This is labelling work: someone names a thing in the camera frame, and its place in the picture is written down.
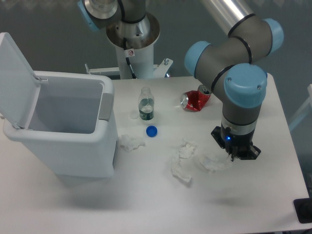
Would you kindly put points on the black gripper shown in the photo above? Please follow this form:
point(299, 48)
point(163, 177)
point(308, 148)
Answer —
point(237, 146)

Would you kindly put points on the white paper ball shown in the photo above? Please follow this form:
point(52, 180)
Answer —
point(213, 164)

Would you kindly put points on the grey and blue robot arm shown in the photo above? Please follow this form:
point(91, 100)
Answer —
point(227, 71)

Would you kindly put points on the white plastic trash bin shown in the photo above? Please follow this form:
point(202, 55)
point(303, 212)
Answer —
point(73, 129)

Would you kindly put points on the white trash bin lid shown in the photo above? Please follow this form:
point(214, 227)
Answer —
point(19, 87)

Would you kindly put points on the white crumpled paper centre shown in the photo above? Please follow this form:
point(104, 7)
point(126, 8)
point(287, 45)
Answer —
point(186, 149)

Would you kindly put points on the white crumpled paper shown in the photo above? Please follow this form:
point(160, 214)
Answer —
point(178, 172)
point(186, 149)
point(130, 143)

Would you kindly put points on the white crumpled paper lower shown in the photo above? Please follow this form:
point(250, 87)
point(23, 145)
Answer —
point(178, 172)

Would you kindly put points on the crushed red soda can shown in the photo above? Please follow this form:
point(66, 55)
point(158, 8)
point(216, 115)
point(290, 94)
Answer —
point(195, 100)

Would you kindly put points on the blue bottle cap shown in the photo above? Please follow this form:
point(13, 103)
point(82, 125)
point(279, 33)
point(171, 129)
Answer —
point(151, 131)

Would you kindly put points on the black device at edge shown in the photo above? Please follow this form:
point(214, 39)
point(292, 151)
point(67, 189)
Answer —
point(303, 208)

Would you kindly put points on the clear plastic bottle green label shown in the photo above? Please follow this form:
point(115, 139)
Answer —
point(146, 104)

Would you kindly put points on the white crumpled paper left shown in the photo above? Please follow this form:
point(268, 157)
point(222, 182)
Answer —
point(130, 143)

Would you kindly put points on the white frame at right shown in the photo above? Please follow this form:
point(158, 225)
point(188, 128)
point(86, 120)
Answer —
point(302, 111)

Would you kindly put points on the white pedestal base bracket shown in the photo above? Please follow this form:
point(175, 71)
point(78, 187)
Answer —
point(141, 70)

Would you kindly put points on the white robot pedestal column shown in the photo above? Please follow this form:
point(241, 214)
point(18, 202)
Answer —
point(134, 42)

